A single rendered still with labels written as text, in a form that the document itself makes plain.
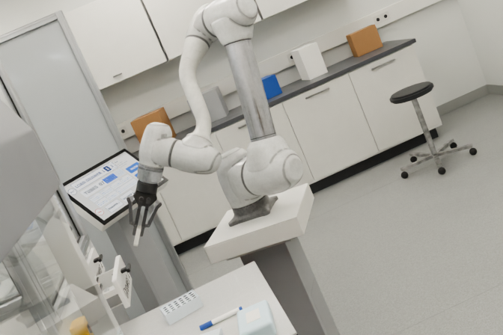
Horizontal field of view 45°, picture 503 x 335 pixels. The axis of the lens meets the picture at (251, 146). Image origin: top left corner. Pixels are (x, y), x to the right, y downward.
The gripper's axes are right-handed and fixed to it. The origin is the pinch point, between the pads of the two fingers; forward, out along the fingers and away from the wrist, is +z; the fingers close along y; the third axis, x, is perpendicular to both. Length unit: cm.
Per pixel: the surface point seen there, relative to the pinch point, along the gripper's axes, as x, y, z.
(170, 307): 25.7, -13.9, 15.0
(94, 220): -66, 18, 14
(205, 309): 31.8, -24.3, 11.8
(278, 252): -10, -55, 0
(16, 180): 112, 26, -36
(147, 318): 16.1, -8.2, 23.4
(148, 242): -93, -10, 28
